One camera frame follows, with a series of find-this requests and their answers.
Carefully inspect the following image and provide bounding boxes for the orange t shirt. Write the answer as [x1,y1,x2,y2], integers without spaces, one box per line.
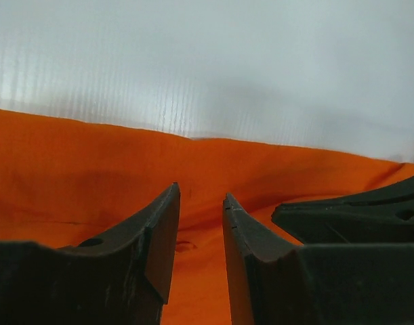
[0,110,414,324]

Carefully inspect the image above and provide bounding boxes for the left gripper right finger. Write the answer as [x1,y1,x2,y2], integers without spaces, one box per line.
[223,194,414,324]

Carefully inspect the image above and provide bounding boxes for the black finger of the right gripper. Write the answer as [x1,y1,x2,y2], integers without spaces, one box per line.
[272,176,414,244]

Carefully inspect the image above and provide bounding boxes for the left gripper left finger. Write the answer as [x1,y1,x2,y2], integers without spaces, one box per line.
[0,183,180,324]

